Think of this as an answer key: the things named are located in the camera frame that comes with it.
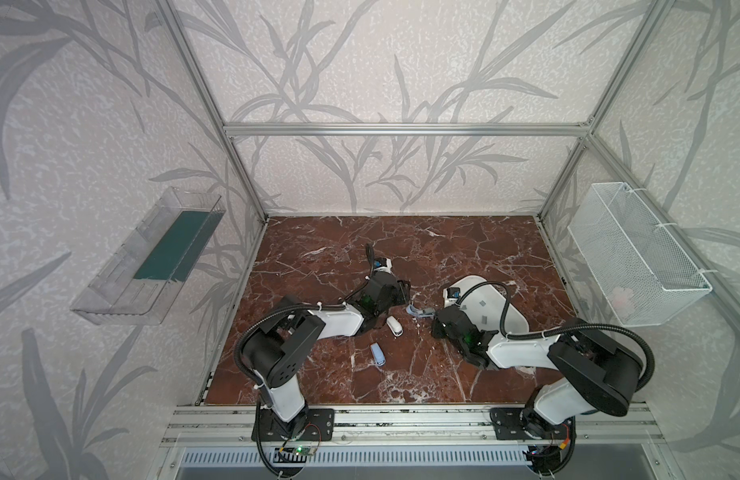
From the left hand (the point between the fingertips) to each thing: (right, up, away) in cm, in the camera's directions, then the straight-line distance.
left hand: (411, 277), depth 92 cm
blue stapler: (-10, -20, -9) cm, 24 cm away
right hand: (+7, -9, 0) cm, 11 cm away
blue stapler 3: (+5, -11, +2) cm, 13 cm away
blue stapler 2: (-5, -14, -3) cm, 16 cm away
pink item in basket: (+51, -3, -19) cm, 54 cm away
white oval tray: (+25, -10, +4) cm, 27 cm away
